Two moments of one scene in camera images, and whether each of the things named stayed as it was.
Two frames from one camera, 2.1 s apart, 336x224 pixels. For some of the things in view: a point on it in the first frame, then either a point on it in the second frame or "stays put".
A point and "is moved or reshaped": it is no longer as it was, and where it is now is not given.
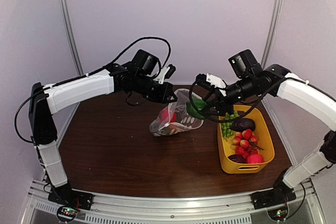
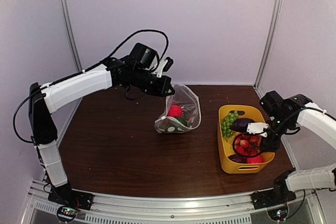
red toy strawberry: x=165 y=116 -> x=175 y=111
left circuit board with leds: x=66 y=213 stays put
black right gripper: x=221 y=104 -> x=270 y=146
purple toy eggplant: x=240 y=125 stays put
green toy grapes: x=226 y=127 stays put
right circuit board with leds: x=278 y=214 stays put
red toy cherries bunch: x=246 y=143 stays put
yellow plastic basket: x=262 y=131 stays put
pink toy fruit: x=254 y=158 stays put
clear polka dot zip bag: x=176 y=118 is moved or reshaped
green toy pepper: x=193 y=108 -> x=183 y=120
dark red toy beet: x=238 y=158 stays put
